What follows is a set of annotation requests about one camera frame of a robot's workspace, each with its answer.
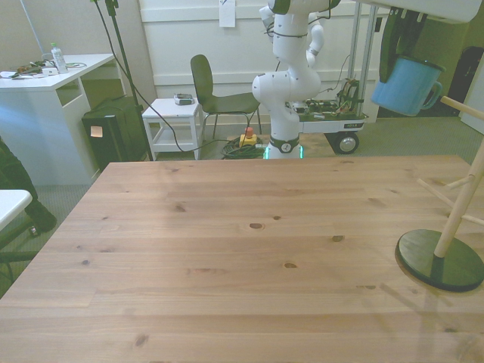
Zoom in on black computer tower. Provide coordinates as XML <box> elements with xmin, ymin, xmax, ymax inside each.
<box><xmin>82</xmin><ymin>96</ymin><xmax>150</xmax><ymax>171</ymax></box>

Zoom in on black plastic chair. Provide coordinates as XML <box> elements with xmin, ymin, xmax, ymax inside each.
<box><xmin>190</xmin><ymin>54</ymin><xmax>262</xmax><ymax>139</ymax></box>

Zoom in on tangle of tools and wires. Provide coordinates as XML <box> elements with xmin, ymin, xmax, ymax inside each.
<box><xmin>0</xmin><ymin>59</ymin><xmax>43</xmax><ymax>80</ymax></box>

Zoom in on white paper sheet on wall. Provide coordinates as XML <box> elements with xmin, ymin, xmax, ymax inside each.
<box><xmin>219</xmin><ymin>0</ymin><xmax>236</xmax><ymax>28</ymax></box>

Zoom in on wooden mug tree stand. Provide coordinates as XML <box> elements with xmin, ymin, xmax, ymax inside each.
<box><xmin>395</xmin><ymin>95</ymin><xmax>484</xmax><ymax>293</ymax></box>

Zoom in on black tripod pole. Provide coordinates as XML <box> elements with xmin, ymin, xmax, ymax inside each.
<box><xmin>90</xmin><ymin>0</ymin><xmax>154</xmax><ymax>162</ymax></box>

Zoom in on white desk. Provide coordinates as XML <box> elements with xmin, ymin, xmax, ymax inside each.
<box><xmin>0</xmin><ymin>53</ymin><xmax>116</xmax><ymax>186</ymax></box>

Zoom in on yellow emergency stop button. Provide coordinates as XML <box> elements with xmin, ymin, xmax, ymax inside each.
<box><xmin>240</xmin><ymin>127</ymin><xmax>257</xmax><ymax>148</ymax></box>

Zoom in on clear plastic bottle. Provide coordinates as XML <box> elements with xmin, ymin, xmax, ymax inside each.
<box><xmin>51</xmin><ymin>42</ymin><xmax>69</xmax><ymax>75</ymax></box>

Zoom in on black bag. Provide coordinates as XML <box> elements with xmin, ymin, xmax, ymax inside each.
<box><xmin>444</xmin><ymin>45</ymin><xmax>484</xmax><ymax>114</ymax></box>

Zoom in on white seat surface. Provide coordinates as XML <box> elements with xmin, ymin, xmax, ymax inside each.
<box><xmin>0</xmin><ymin>188</ymin><xmax>33</xmax><ymax>231</ymax></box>

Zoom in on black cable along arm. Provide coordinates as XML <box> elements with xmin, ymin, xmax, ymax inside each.
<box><xmin>270</xmin><ymin>7</ymin><xmax>334</xmax><ymax>73</ymax></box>

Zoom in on white panel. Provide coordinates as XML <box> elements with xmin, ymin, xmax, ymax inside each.
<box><xmin>459</xmin><ymin>56</ymin><xmax>484</xmax><ymax>135</ymax></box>

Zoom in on person leg dark trousers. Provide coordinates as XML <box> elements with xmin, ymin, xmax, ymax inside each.
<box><xmin>0</xmin><ymin>132</ymin><xmax>57</xmax><ymax>237</ymax></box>

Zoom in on white side table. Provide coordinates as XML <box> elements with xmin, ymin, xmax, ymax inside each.
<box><xmin>141</xmin><ymin>98</ymin><xmax>204</xmax><ymax>160</ymax></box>

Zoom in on blue enamel mug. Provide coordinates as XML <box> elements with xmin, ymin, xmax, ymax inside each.
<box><xmin>369</xmin><ymin>55</ymin><xmax>447</xmax><ymax>117</ymax></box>

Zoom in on wheeled cart with electronics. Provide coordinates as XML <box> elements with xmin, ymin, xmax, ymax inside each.
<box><xmin>290</xmin><ymin>0</ymin><xmax>379</xmax><ymax>155</ymax></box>

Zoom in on black tripod cable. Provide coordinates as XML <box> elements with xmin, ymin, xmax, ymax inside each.
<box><xmin>92</xmin><ymin>0</ymin><xmax>243</xmax><ymax>153</ymax></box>

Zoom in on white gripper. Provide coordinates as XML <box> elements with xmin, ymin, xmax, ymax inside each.
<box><xmin>355</xmin><ymin>0</ymin><xmax>479</xmax><ymax>83</ymax></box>

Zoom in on green coiled cable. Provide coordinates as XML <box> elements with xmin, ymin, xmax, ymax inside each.
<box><xmin>221</xmin><ymin>138</ymin><xmax>266</xmax><ymax>160</ymax></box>

